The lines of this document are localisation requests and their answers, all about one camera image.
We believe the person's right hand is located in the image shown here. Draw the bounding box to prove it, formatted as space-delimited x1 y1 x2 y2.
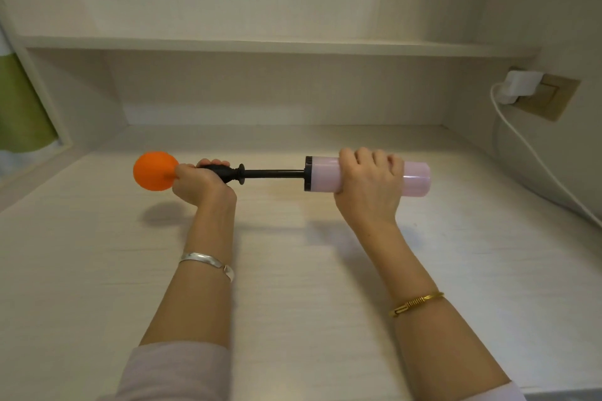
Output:
332 147 405 227

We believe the person's left hand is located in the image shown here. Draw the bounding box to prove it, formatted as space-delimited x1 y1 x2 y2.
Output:
171 159 238 209

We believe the pink black balloon pump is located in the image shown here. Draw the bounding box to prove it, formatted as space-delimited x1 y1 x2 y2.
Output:
197 155 432 197

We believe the orange balloon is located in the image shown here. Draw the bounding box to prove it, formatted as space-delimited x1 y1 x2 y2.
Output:
132 151 181 192

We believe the person's right forearm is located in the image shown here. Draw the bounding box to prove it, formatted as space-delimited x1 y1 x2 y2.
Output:
352 219 511 395

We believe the person's left forearm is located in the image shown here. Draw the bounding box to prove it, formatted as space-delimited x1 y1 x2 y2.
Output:
139 198 238 350

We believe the cream wooden shelf board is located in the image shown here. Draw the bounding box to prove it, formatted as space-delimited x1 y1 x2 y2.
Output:
16 34 539 60

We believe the white power adapter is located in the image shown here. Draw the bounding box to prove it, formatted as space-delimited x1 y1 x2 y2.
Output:
497 70 542 105

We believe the pale pink left sleeve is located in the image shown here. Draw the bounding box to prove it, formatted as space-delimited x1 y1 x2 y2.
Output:
96 341 232 401

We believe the pale pink sleeve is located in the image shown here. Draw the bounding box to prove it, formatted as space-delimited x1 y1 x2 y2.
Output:
96 341 232 401
475 380 527 401

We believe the green and white curtain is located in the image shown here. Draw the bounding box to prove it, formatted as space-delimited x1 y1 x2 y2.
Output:
0 24 62 180

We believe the pale pink right sleeve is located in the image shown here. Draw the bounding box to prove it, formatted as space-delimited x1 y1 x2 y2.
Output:
475 380 527 401

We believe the silver bangle bracelet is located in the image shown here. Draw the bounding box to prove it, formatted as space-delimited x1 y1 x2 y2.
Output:
178 252 235 283

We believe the gold bangle bracelet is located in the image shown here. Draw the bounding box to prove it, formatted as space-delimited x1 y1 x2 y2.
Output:
388 291 445 318

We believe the white power cable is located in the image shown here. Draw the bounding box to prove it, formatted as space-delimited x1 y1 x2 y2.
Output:
490 81 602 229

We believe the beige wall socket plate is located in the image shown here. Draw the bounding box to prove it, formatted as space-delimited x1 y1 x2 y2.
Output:
505 66 582 122

